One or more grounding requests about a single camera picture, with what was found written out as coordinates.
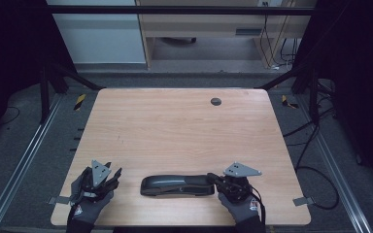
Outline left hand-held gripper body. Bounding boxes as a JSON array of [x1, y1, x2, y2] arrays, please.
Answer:
[[77, 159, 117, 204]]

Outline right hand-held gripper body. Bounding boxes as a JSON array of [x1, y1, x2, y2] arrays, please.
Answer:
[[220, 161, 263, 205]]

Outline person's right hand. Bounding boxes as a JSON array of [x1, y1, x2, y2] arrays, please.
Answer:
[[218, 193, 261, 224]]

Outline grey tape tab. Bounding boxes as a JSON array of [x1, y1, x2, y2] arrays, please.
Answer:
[[292, 196, 316, 207], [47, 195, 73, 206]]

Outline black horizontal frame bar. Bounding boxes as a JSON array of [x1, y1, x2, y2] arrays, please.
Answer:
[[46, 4, 317, 16]]

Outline light wooden desk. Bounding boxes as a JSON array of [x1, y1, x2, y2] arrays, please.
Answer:
[[134, 0, 317, 70]]

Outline thin black floor cable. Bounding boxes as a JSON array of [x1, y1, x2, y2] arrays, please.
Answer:
[[0, 105, 21, 127]]

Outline aluminium floor rail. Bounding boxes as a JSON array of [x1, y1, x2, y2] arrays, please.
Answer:
[[0, 92, 64, 233], [295, 94, 373, 233]]

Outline hanging black desk cables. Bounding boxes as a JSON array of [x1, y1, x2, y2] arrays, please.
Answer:
[[259, 1, 298, 71]]

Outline black stapler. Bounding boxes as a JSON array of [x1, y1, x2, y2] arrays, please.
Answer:
[[139, 174, 216, 198]]

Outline white cabinet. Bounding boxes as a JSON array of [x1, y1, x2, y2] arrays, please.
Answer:
[[47, 0, 148, 65]]

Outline black looped floor cable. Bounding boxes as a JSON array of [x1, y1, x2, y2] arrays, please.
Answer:
[[294, 165, 341, 211]]

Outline dark object under desk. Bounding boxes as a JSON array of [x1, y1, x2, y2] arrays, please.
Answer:
[[159, 36, 198, 46]]

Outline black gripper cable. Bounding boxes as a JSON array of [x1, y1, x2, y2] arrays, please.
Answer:
[[248, 186, 267, 228]]

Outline black curtain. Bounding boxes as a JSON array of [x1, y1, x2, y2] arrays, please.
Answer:
[[0, 0, 79, 153], [291, 0, 373, 197]]

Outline black frame strut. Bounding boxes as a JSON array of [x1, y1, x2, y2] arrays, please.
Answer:
[[255, 62, 321, 124], [39, 62, 107, 124]]

